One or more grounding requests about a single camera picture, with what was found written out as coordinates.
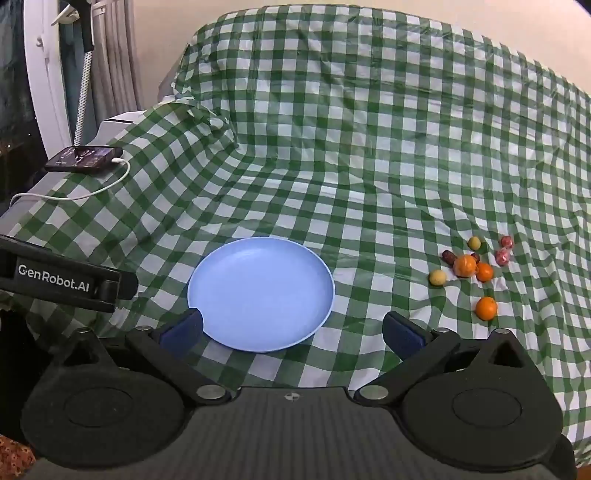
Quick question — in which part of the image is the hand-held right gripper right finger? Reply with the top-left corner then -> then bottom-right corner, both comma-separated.
353,310 -> 533,408

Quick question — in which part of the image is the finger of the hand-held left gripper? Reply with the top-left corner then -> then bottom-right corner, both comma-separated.
95,267 -> 139,315

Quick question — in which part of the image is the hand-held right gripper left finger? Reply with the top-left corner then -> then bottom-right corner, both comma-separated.
60,307 -> 234,408

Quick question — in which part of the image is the blue round plate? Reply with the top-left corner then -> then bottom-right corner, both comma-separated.
187,237 -> 336,354

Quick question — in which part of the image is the black smartphone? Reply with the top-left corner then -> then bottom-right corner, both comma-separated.
45,146 -> 124,175

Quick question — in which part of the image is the dark window pane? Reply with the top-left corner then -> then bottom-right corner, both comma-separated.
0,0 -> 51,195

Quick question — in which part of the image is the black white braided pole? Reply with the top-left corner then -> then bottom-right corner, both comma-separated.
68,0 -> 96,147

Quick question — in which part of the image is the orange patterned cloth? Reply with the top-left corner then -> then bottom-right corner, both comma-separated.
0,433 -> 35,480

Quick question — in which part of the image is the green white checkered tablecloth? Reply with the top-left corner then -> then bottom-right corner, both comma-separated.
0,7 -> 591,462

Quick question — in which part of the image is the grey curtain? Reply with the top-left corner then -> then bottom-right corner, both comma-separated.
91,0 -> 145,117

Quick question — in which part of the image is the white charging cable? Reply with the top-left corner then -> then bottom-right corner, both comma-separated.
10,157 -> 131,208

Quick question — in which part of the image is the white door frame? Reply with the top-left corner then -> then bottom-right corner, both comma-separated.
22,0 -> 77,155

